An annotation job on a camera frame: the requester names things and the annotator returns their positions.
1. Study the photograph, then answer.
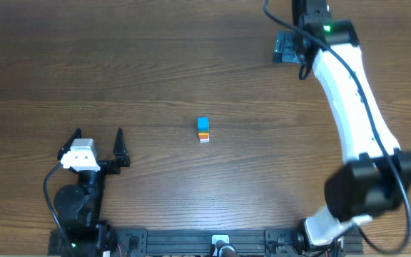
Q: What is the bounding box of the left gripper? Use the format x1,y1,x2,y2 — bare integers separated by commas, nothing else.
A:
56,127,131,176

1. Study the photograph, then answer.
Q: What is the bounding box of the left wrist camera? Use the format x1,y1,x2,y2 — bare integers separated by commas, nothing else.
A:
60,138,101,173

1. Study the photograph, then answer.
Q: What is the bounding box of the mounting rail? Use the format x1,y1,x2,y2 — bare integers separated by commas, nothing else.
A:
47,228,365,257

